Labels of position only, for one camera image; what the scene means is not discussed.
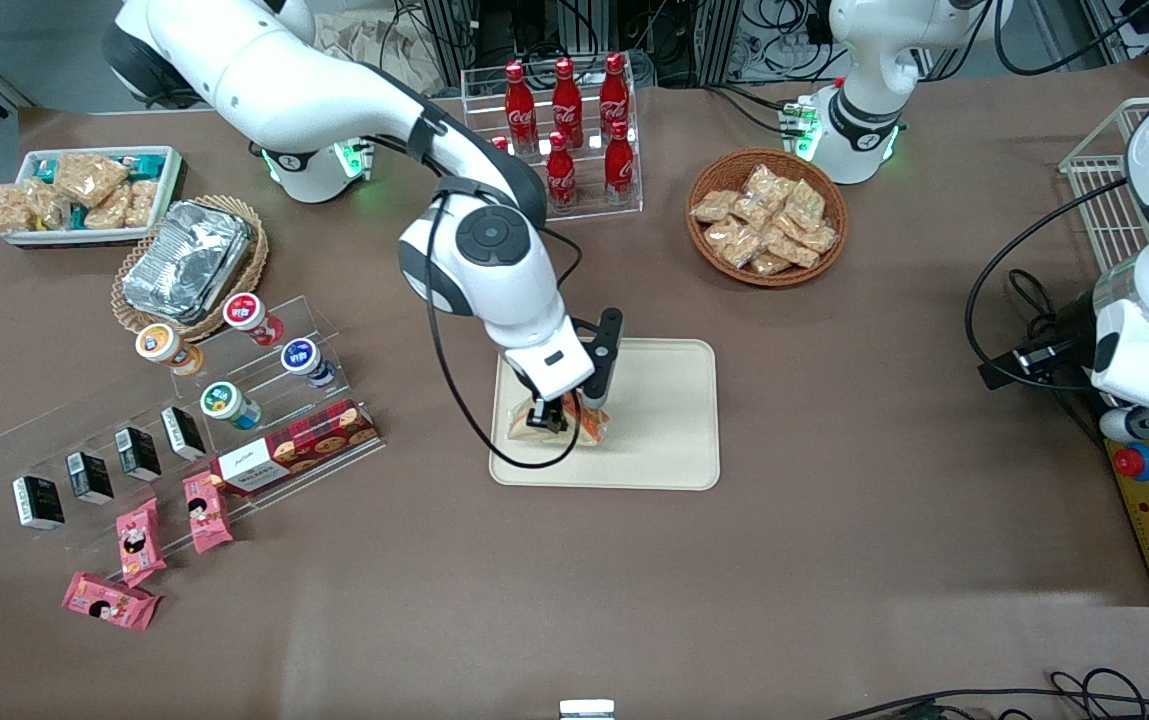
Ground triangle sandwich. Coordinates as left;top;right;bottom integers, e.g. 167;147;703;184
506;392;612;448

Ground cream rectangular tray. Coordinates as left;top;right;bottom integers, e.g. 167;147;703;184
489;336;721;491

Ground clear acrylic bottle rack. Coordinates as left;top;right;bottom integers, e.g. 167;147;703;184
461;55;644;231

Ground round brown wicker basket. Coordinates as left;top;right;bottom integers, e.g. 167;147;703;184
686;148;849;289

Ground clear acrylic stepped display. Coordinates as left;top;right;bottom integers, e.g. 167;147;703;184
0;293;386;563

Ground blue lid yogurt bottle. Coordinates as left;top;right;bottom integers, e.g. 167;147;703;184
280;338;338;390

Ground red tartan cookie box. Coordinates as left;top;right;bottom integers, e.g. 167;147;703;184
210;400;379;498

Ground brown paper table cover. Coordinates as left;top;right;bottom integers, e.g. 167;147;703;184
0;55;1149;720

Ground red lid yogurt bottle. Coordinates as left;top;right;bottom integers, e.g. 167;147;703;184
223;292;286;348

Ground green lid yogurt bottle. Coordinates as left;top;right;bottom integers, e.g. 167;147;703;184
199;381;263;432

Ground oval light wicker basket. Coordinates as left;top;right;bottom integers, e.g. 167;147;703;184
112;195;270;344

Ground pink snack packet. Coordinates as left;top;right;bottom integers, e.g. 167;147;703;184
61;571;163;632
116;497;168;588
182;470;234;555

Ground small black carton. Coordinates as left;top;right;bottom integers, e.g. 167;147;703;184
13;475;66;531
161;405;208;462
115;427;163;482
67;451;116;505

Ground crumpled beige paper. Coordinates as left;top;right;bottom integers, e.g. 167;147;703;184
309;10;445;101

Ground silver foil container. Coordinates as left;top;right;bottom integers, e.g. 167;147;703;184
121;200;256;326

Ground orange lid yogurt bottle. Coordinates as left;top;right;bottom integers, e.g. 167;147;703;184
135;323;205;377

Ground white rectangular snack bin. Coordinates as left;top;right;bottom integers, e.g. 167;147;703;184
9;146;186;248

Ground clear bag of rice crisps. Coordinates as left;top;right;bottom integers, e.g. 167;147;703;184
124;180;161;229
0;180;70;237
54;152;130;208
84;188;135;232

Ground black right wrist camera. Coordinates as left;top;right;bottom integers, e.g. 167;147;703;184
573;308;626;413

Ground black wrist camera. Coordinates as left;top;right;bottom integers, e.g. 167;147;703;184
573;308;626;413
978;318;1100;393

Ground black right camera cable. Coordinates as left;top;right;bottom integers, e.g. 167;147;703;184
423;190;587;471

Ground black camera cable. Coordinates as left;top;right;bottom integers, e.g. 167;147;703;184
423;190;587;471
964;178;1135;393

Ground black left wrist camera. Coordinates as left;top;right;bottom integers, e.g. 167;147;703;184
978;318;1100;393

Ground white wire rack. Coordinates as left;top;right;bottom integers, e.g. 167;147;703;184
1059;97;1149;276

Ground black left camera cable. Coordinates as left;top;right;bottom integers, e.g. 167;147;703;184
964;178;1135;393

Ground black floor cables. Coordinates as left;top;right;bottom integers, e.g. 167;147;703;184
824;668;1149;720

